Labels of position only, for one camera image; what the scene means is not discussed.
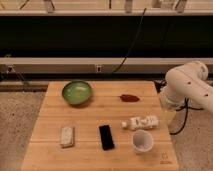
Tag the white paper cup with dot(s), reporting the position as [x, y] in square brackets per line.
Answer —
[142, 141]

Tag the black rectangular phone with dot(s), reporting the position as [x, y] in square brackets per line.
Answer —
[106, 137]

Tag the green bowl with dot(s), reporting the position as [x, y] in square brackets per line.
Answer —
[77, 92]

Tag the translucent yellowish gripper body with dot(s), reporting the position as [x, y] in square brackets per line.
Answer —
[168, 115]

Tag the white plastic bottle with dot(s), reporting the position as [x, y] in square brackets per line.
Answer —
[135, 123]

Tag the dark red pepper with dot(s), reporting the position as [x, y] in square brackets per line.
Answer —
[129, 98]

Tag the white wall outlet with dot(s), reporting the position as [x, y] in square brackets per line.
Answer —
[99, 69]

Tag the wooden cutting board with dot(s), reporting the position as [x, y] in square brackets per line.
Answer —
[91, 138]

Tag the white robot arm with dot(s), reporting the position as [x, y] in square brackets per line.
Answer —
[186, 81]

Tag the white sponge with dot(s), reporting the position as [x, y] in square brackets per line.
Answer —
[67, 137]

